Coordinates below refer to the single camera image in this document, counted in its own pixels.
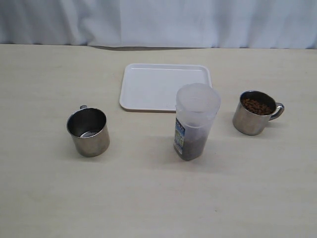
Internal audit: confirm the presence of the translucent plastic container with label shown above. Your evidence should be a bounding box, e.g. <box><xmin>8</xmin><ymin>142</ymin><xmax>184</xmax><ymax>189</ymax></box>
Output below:
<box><xmin>174</xmin><ymin>83</ymin><xmax>221</xmax><ymax>161</ymax></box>

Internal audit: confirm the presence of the white plastic tray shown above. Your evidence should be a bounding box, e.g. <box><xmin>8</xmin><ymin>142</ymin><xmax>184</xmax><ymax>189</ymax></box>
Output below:
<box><xmin>119</xmin><ymin>63</ymin><xmax>212</xmax><ymax>113</ymax></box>

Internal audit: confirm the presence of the right steel mug with pellets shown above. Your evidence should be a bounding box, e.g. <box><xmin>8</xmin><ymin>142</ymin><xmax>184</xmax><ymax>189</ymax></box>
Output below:
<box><xmin>232</xmin><ymin>90</ymin><xmax>285</xmax><ymax>136</ymax></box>

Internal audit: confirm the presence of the white curtain backdrop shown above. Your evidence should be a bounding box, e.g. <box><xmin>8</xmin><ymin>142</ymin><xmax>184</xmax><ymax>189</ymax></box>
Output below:
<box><xmin>0</xmin><ymin>0</ymin><xmax>317</xmax><ymax>49</ymax></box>

